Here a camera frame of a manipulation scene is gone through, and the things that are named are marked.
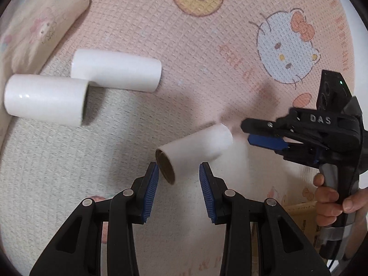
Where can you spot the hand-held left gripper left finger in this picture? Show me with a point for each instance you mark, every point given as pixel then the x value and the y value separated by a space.
pixel 151 189

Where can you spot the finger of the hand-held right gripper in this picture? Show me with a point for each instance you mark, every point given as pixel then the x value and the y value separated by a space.
pixel 258 126
pixel 263 141

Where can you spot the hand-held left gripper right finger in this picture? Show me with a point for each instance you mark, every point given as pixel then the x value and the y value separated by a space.
pixel 205 189

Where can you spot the white paper roll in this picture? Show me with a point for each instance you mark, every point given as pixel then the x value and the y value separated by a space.
pixel 198 146
pixel 115 71
pixel 43 100

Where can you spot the cardboard box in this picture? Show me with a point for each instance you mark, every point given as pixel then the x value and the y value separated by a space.
pixel 304 221

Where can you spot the person's right hand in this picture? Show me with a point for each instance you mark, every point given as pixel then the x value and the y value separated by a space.
pixel 326 201

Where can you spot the pink cartoon printed mat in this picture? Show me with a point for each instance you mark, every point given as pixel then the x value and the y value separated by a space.
pixel 187 63

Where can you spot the pink printed pillow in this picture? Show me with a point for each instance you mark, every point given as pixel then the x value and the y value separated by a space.
pixel 37 20

